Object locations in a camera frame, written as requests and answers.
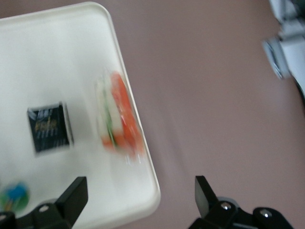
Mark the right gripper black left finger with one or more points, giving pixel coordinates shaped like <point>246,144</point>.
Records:
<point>71,200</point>

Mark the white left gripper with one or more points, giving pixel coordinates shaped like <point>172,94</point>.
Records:
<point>295,47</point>

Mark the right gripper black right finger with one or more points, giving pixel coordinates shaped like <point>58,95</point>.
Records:
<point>205,195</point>

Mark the sandwich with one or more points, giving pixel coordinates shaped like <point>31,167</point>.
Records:
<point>116,112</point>

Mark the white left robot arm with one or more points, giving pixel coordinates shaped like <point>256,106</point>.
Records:
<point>286,8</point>

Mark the white plastic tray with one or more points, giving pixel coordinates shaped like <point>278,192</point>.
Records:
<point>59,59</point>

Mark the green and blue small packet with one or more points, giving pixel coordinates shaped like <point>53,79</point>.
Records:
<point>15,196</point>

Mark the black foil snack packet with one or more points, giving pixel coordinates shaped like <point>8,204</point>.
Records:
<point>48,128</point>

